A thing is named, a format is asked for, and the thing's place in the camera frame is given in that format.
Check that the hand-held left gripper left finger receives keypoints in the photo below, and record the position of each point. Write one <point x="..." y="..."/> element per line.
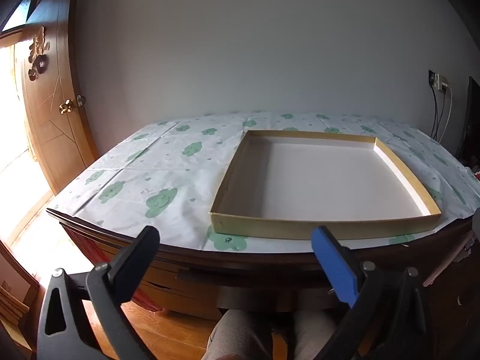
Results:
<point x="134" y="255"/>

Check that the person's left leg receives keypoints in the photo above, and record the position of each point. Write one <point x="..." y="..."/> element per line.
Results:
<point x="236" y="337"/>

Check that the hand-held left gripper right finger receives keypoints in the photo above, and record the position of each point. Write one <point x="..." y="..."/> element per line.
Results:
<point x="333" y="266"/>

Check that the wooden door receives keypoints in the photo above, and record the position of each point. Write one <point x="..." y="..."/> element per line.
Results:
<point x="48" y="127"/>

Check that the shallow cardboard box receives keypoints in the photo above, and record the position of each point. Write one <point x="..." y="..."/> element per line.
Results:
<point x="318" y="180"/>

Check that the wall socket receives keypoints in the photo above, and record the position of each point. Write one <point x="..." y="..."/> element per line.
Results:
<point x="438" y="80"/>

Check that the dark wooden table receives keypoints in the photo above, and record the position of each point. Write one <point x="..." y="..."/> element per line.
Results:
<point x="225" y="273"/>

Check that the cloud print tablecloth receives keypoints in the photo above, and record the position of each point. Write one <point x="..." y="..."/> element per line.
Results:
<point x="168" y="165"/>

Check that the person's right leg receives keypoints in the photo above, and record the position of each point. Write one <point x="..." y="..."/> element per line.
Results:
<point x="313" y="333"/>

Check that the person's leg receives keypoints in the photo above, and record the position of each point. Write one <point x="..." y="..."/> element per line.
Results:
<point x="313" y="333"/>
<point x="236" y="337"/>

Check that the dark monitor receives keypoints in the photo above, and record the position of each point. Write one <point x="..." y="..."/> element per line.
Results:
<point x="470" y="120"/>

